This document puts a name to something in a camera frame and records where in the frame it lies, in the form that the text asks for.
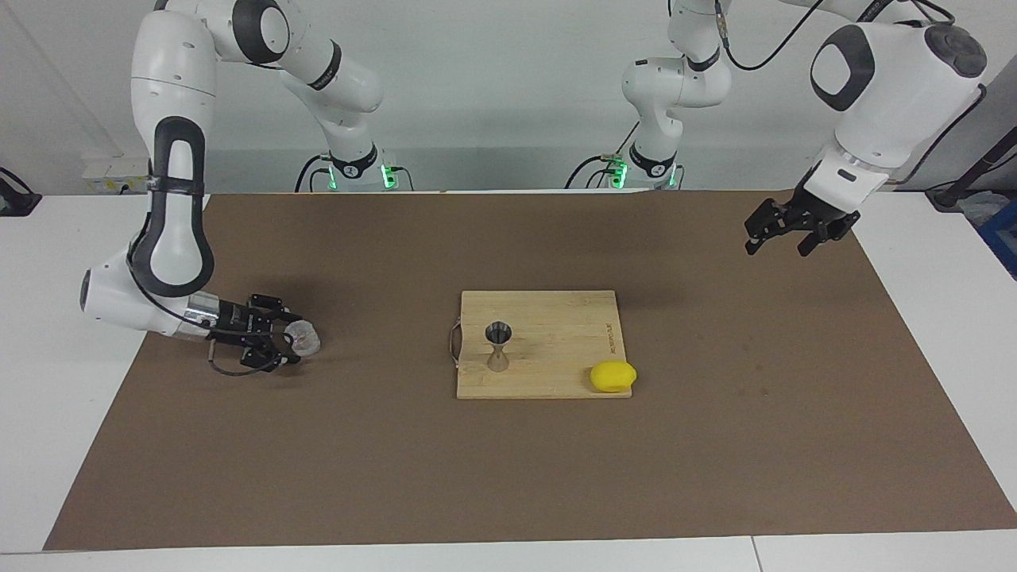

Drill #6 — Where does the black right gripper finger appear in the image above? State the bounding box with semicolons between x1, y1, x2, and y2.
250;296;299;325
242;338;301;370

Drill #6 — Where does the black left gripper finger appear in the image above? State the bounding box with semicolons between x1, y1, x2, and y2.
797;226;835;257
744;199;783;257

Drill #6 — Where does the clear plastic cup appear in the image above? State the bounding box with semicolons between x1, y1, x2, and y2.
284;320;322;357

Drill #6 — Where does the steel cocktail jigger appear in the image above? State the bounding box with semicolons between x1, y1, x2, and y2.
485;321;513;373

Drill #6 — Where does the black stand pole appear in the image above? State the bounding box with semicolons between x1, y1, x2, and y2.
926;127;1017;212

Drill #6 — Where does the white power strip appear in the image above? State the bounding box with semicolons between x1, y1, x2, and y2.
82;157;172;194

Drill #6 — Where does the yellow lemon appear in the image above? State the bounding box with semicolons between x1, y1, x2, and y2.
590;361;638;394

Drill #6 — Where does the wooden cutting board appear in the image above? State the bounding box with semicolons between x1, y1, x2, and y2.
449;290;634;400

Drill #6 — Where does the brown table mat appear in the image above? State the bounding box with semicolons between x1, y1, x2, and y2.
44;191;1017;551

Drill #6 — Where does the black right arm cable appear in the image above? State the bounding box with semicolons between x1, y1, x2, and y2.
127;179;288;377

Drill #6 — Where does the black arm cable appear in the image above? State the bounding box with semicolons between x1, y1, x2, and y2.
711;0;990;188
127;179;288;377

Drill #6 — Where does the black base power cable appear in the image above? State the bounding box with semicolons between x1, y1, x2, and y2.
295;153;331;193
564;118;641;190

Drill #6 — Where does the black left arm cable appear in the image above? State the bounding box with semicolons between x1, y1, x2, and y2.
711;0;990;188

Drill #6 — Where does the black clamp mount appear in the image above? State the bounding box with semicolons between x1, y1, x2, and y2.
0;167;42;217

